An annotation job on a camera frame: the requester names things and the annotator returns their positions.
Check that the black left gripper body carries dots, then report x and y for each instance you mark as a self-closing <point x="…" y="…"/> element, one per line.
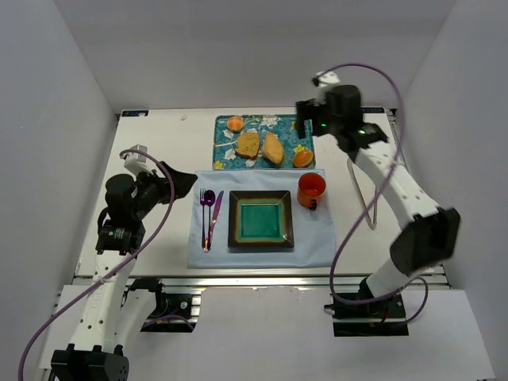
<point x="165" y="184"/>

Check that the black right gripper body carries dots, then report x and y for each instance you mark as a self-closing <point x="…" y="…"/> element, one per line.
<point x="302" y="119"/>

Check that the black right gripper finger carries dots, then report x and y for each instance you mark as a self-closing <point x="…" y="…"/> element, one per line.
<point x="303" y="128"/>
<point x="305" y="110"/>

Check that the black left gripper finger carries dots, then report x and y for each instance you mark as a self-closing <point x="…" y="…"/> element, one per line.
<point x="180" y="179"/>
<point x="179" y="190"/>

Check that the sesame round bun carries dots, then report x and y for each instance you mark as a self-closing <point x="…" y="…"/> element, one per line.
<point x="303" y="158"/>

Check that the metal serving tongs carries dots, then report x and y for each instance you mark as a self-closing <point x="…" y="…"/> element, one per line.
<point x="371" y="218"/>

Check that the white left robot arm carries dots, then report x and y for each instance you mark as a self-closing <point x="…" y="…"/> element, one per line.
<point x="114" y="312"/>

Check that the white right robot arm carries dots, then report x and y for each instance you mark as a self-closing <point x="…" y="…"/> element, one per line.
<point x="428" y="231"/>

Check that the long golden bread roll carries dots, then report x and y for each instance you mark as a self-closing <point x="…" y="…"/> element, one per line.
<point x="272" y="149"/>

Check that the brown bread slice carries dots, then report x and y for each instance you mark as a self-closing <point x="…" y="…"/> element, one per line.
<point x="248" y="145"/>

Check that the purple fork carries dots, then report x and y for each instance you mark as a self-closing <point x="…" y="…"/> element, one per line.
<point x="202" y="195"/>

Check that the right blue table label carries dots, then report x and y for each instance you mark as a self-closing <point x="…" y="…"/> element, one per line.
<point x="372" y="110"/>

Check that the blue table label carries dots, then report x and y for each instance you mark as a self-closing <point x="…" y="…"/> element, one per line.
<point x="134" y="113"/>
<point x="372" y="110"/>

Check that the purple knife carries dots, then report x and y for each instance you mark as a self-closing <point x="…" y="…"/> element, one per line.
<point x="217" y="207"/>

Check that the orange mug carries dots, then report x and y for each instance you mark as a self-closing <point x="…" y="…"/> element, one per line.
<point x="311" y="190"/>

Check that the teal floral tray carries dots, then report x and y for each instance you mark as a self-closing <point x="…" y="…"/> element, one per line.
<point x="224" y="156"/>

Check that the small round bun top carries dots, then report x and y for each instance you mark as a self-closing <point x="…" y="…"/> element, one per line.
<point x="235" y="123"/>

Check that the square black teal plate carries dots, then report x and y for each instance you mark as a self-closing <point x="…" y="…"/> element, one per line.
<point x="260" y="219"/>

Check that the left blue table label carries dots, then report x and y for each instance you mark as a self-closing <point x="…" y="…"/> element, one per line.
<point x="134" y="113"/>

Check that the light blue cloth placemat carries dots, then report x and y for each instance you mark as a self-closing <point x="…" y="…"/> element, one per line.
<point x="315" y="239"/>

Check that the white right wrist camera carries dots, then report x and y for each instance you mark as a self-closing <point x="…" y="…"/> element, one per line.
<point x="324" y="81"/>

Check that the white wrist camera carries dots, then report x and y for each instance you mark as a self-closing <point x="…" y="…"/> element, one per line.
<point x="324" y="81"/>
<point x="135" y="163"/>

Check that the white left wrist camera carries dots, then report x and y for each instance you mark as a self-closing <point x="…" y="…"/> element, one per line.
<point x="135" y="163"/>

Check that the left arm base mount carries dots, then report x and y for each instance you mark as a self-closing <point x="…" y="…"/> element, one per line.
<point x="176" y="310"/>

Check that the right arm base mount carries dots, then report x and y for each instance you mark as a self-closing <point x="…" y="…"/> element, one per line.
<point x="386" y="318"/>

